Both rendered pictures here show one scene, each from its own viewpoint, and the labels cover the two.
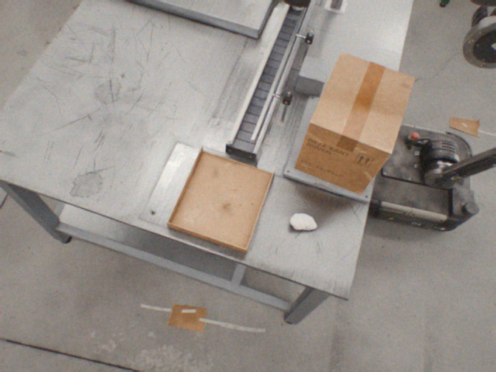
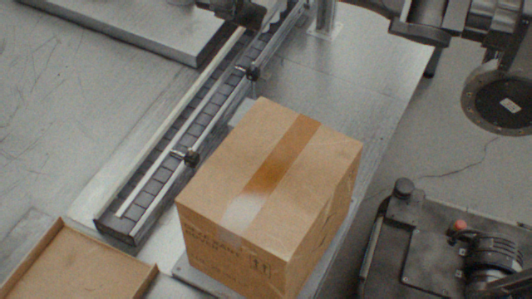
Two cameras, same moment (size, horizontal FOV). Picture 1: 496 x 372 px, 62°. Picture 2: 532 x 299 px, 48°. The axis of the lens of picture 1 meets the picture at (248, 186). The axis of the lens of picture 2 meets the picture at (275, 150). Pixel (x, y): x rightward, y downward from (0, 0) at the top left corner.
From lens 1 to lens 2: 0.50 m
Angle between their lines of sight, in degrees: 12
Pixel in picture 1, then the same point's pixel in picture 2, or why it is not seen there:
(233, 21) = (163, 42)
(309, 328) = not seen: outside the picture
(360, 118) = (255, 199)
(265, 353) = not seen: outside the picture
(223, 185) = (75, 281)
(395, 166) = (425, 270)
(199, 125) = (72, 185)
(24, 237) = not seen: outside the picture
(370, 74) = (293, 134)
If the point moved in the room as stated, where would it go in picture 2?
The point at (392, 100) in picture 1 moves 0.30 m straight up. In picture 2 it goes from (316, 174) to (330, 61)
